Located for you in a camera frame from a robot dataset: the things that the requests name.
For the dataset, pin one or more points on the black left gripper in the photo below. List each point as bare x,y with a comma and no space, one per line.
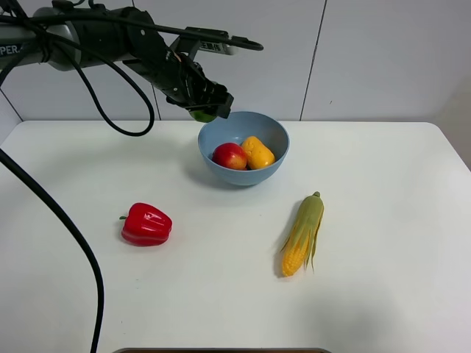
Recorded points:
184,84

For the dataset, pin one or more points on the green lime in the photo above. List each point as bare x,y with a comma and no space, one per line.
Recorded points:
202,117

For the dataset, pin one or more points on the red pomegranate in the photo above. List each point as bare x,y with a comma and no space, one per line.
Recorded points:
230,155

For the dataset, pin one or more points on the yellow mango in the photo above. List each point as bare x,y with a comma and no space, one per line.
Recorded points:
258,155

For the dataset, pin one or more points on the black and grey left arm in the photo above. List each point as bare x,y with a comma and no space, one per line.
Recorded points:
71,38

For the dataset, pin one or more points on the blue bowl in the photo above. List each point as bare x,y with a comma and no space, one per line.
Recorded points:
236,129

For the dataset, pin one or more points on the red bell pepper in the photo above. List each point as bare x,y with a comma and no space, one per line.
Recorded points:
145,225

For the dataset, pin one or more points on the corn cob with green husk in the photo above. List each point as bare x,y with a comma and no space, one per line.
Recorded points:
299,247

